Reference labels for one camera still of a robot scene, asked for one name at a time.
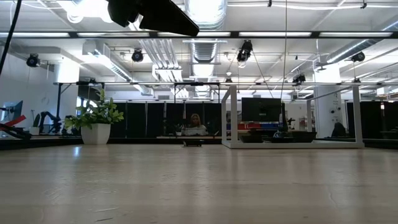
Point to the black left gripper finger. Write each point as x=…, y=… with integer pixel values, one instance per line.
x=168, y=18

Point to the black small square plate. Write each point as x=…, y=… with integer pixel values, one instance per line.
x=251, y=139
x=192, y=143

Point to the black cup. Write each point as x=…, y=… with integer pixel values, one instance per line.
x=293, y=137

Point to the black background robot arm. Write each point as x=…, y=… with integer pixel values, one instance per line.
x=48, y=119

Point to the black ceiling spotlight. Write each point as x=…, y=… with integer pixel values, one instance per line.
x=357, y=57
x=298, y=78
x=137, y=56
x=32, y=60
x=245, y=51

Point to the black horizontal overhead beam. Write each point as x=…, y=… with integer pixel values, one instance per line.
x=230, y=34

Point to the black partition panels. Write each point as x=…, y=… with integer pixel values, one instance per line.
x=136, y=119
x=370, y=118

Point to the person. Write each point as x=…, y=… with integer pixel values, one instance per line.
x=195, y=127

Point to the white perforated metal rack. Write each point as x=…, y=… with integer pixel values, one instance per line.
x=233, y=118

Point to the green plant in white pot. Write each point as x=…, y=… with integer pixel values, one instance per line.
x=96, y=133

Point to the black monitor screen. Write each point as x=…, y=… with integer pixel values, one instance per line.
x=261, y=109

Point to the red blue box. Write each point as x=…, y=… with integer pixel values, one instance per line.
x=248, y=126

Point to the computer monitor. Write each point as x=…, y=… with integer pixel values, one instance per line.
x=14, y=109

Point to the red bar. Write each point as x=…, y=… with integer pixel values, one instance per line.
x=15, y=120

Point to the white square column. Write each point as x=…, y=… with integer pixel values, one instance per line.
x=326, y=105

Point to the dark office chair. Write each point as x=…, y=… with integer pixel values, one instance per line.
x=339, y=129

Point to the silver ventilation duct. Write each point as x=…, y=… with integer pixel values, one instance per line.
x=203, y=53
x=348, y=51

